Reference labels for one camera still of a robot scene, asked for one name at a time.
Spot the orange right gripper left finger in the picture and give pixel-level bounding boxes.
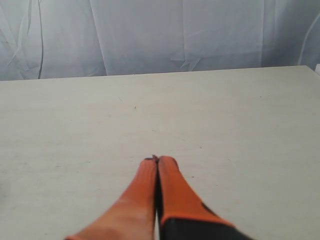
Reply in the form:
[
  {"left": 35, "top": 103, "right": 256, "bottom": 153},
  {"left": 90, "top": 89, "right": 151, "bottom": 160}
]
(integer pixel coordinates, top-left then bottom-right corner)
[{"left": 66, "top": 157, "right": 157, "bottom": 240}]

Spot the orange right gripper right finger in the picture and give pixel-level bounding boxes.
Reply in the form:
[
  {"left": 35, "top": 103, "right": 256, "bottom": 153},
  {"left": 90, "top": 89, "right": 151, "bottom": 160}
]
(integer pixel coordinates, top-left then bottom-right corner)
[{"left": 156, "top": 156, "right": 252, "bottom": 240}]

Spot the grey wrinkled backdrop curtain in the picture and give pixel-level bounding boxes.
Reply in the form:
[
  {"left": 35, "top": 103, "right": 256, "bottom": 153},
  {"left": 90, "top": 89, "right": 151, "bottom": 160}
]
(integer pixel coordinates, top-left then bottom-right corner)
[{"left": 0, "top": 0, "right": 320, "bottom": 81}]

